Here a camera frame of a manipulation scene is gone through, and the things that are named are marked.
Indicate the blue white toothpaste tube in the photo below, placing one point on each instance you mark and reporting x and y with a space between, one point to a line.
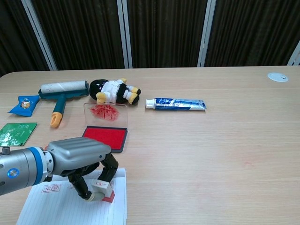
178 104

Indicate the red ink pad clear lid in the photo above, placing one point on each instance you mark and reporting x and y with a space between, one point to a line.
105 136

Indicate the white and red stamp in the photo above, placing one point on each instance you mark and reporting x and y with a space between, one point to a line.
108 195

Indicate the white lined notepad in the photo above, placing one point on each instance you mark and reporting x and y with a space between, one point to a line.
65 208

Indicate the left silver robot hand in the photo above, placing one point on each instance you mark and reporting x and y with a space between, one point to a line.
77 152

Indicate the black white plush doll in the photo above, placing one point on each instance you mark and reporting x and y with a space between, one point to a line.
112 90

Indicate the grey metal partition post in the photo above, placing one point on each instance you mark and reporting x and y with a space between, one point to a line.
294 55
124 35
38 34
206 35

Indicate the green tea packet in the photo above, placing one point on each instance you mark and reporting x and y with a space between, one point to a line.
16 134

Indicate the blue snack packet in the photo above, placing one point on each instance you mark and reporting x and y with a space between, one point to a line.
23 106

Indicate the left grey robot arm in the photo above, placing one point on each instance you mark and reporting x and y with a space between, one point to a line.
21 167

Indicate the teal lint roller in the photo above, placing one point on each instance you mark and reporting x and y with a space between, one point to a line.
61 90

